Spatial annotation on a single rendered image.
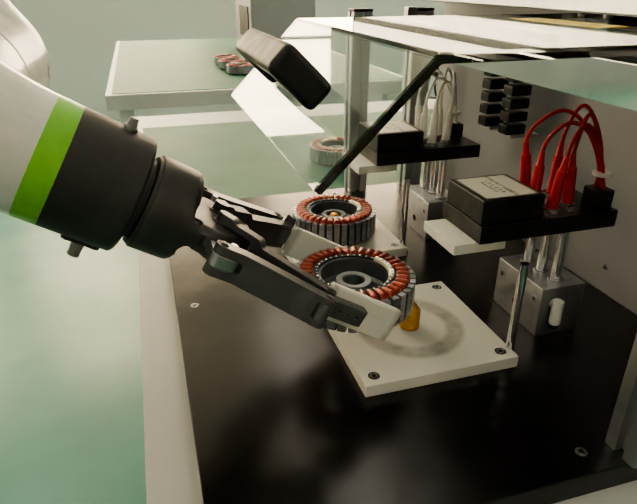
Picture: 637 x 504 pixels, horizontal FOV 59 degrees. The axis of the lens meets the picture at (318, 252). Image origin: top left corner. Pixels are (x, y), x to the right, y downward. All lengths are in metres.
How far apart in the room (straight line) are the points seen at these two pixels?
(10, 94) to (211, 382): 0.28
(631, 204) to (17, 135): 0.57
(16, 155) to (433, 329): 0.39
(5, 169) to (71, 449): 1.31
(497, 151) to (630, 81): 0.43
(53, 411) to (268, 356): 1.30
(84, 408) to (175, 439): 1.28
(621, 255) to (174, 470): 0.50
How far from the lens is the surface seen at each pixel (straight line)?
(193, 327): 0.60
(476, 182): 0.55
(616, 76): 0.46
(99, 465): 1.60
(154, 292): 0.72
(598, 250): 0.72
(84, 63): 5.21
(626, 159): 0.68
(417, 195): 0.80
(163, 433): 0.52
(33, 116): 0.41
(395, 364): 0.52
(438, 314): 0.60
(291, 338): 0.57
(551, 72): 0.51
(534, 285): 0.60
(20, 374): 1.99
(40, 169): 0.40
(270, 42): 0.33
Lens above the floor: 1.09
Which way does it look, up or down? 26 degrees down
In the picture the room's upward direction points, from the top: straight up
